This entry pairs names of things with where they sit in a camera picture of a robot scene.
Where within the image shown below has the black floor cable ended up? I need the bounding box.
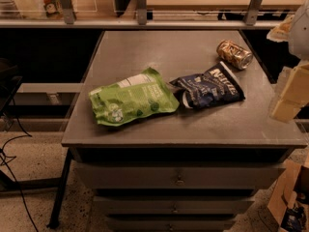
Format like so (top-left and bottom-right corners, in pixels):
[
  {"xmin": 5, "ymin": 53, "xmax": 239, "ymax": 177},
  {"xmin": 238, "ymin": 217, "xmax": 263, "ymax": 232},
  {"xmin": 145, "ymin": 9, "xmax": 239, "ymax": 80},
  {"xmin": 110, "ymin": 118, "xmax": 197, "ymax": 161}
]
[{"xmin": 0, "ymin": 97, "xmax": 41, "ymax": 232}]

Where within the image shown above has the black table leg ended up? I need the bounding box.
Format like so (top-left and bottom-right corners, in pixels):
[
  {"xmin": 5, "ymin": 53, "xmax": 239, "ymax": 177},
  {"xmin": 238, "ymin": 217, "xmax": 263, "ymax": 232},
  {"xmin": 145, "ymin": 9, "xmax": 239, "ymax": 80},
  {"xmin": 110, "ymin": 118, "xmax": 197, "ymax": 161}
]
[{"xmin": 46, "ymin": 150, "xmax": 72, "ymax": 229}]

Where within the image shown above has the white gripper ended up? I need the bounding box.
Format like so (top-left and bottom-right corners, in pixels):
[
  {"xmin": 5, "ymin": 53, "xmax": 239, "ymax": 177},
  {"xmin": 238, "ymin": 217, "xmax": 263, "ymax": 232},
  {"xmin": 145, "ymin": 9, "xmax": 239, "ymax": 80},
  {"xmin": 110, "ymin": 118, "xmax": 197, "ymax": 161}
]
[{"xmin": 267, "ymin": 0, "xmax": 309, "ymax": 123}]

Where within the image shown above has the grey drawer cabinet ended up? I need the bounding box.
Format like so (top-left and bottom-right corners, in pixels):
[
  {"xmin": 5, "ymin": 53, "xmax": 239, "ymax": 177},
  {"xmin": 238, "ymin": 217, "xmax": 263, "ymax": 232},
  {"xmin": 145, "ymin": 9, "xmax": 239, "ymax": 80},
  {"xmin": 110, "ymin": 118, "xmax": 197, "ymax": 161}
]
[{"xmin": 63, "ymin": 31, "xmax": 305, "ymax": 224}]

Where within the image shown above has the grey drawer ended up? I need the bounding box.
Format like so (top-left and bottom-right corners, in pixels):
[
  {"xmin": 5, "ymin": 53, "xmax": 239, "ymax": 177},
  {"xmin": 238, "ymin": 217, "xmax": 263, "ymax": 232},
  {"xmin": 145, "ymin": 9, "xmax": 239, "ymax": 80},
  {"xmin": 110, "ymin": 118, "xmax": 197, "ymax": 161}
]
[
  {"xmin": 76, "ymin": 162, "xmax": 285, "ymax": 189},
  {"xmin": 106, "ymin": 217, "xmax": 236, "ymax": 232},
  {"xmin": 94, "ymin": 196, "xmax": 255, "ymax": 215}
]

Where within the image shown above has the top grey drawer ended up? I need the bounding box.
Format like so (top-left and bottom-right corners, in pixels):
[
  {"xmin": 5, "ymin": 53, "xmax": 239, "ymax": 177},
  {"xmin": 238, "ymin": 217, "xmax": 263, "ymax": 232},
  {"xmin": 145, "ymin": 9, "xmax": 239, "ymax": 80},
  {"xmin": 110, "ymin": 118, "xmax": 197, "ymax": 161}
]
[{"xmin": 76, "ymin": 162, "xmax": 285, "ymax": 189}]

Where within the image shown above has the cardboard box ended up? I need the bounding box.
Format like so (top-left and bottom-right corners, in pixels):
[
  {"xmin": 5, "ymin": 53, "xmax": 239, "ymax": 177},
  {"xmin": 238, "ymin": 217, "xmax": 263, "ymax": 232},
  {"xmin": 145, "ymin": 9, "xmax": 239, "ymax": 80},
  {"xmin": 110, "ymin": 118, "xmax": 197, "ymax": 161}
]
[{"xmin": 267, "ymin": 157, "xmax": 309, "ymax": 232}]

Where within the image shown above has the dark blue chip bag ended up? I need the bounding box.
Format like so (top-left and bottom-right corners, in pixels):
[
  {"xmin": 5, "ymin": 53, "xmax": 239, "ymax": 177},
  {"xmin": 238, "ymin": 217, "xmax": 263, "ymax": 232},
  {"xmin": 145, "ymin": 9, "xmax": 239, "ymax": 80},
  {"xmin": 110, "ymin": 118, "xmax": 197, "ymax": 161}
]
[{"xmin": 170, "ymin": 61, "xmax": 245, "ymax": 109}]

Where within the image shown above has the wooden shelf rail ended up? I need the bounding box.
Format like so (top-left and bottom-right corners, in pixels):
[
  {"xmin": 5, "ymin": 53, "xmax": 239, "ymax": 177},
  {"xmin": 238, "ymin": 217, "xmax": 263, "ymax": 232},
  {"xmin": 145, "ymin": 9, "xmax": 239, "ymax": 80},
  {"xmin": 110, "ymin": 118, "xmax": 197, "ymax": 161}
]
[{"xmin": 0, "ymin": 19, "xmax": 280, "ymax": 30}]

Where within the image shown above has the left metal shelf bracket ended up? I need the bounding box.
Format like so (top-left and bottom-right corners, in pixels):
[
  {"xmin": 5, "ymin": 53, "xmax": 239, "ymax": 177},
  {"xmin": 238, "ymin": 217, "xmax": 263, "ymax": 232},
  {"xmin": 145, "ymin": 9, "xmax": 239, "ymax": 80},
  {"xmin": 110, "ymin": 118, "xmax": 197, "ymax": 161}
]
[{"xmin": 60, "ymin": 0, "xmax": 75, "ymax": 24}]

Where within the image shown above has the middle metal shelf bracket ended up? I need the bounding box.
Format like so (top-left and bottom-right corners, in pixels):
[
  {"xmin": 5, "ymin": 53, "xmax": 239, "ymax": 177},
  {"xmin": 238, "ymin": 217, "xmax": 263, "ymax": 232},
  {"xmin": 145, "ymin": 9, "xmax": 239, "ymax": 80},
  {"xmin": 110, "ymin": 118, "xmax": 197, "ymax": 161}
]
[{"xmin": 136, "ymin": 0, "xmax": 147, "ymax": 25}]

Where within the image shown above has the middle grey drawer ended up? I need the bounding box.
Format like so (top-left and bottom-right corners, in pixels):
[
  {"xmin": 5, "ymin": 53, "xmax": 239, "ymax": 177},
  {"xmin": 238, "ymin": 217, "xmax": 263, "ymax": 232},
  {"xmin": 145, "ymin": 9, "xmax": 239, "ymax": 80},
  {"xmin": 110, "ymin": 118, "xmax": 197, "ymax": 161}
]
[{"xmin": 94, "ymin": 196, "xmax": 255, "ymax": 215}]

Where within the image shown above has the right metal shelf bracket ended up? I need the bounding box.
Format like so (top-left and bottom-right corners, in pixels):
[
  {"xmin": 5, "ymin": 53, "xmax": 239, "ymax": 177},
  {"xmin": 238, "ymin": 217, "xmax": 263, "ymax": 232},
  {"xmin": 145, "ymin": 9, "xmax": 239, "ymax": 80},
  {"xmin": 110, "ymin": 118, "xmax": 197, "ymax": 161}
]
[{"xmin": 243, "ymin": 0, "xmax": 263, "ymax": 26}]

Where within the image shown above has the metal shelf bracket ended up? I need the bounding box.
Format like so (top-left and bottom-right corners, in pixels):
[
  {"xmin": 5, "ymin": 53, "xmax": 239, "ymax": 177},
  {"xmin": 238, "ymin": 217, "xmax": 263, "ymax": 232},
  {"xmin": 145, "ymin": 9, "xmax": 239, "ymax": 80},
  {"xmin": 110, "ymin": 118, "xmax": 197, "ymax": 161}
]
[
  {"xmin": 136, "ymin": 0, "xmax": 147, "ymax": 25},
  {"xmin": 243, "ymin": 0, "xmax": 263, "ymax": 26},
  {"xmin": 60, "ymin": 0, "xmax": 75, "ymax": 24}
]

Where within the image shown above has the green snack bag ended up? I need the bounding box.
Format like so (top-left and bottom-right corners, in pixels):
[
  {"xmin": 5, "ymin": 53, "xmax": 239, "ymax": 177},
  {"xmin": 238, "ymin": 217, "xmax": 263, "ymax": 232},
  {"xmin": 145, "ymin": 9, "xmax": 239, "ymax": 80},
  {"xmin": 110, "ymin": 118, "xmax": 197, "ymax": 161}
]
[{"xmin": 89, "ymin": 68, "xmax": 180, "ymax": 127}]

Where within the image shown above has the bottom grey drawer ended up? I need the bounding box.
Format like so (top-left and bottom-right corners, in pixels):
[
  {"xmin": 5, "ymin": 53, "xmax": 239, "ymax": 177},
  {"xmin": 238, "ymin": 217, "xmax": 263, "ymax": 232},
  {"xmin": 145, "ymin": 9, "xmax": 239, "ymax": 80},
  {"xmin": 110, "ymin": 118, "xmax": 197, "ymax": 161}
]
[{"xmin": 106, "ymin": 217, "xmax": 236, "ymax": 232}]

